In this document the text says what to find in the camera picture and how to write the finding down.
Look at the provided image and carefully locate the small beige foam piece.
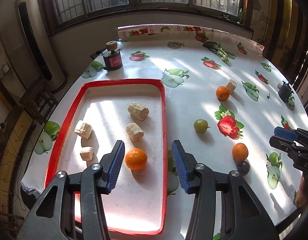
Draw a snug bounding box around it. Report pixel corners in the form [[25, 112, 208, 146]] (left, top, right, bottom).
[[80, 146, 94, 161]]

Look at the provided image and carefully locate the orange mandarin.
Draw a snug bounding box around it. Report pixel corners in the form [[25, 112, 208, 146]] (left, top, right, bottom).
[[125, 148, 147, 171]]

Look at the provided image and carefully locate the green grape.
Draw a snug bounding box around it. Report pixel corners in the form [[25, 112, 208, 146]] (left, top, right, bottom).
[[193, 119, 209, 133]]

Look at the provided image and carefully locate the orange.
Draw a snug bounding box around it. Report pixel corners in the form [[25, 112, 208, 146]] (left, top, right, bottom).
[[216, 86, 230, 101], [232, 142, 249, 162]]

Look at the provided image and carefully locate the dark purple plum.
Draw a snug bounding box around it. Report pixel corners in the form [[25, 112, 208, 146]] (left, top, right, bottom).
[[236, 160, 250, 176]]

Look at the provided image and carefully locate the large beige foam chunk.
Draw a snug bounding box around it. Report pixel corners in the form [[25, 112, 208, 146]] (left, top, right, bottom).
[[127, 102, 149, 121]]

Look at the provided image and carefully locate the beige foam cube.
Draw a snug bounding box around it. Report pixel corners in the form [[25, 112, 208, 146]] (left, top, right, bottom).
[[225, 79, 237, 94]]

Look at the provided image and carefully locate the operator right hand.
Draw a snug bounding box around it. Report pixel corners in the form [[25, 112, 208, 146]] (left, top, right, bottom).
[[294, 173, 308, 209]]

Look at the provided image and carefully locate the small black clip object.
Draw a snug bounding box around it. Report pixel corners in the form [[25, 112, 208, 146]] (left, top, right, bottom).
[[278, 81, 294, 103]]

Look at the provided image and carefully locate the red rimmed white tray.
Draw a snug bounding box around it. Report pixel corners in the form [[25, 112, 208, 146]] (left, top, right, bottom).
[[45, 79, 167, 235]]

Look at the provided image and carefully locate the fruit print tablecloth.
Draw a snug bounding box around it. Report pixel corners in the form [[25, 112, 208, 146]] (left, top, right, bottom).
[[21, 25, 308, 239]]

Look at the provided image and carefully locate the wooden chair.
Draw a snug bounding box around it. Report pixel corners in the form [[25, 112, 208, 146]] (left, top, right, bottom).
[[19, 77, 59, 125]]

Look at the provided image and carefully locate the dark ink bottle with cork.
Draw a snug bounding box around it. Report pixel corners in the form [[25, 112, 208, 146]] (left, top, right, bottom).
[[102, 41, 123, 72]]

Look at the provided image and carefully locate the white tower air conditioner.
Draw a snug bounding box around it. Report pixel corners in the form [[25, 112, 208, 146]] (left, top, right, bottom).
[[15, 0, 67, 94]]

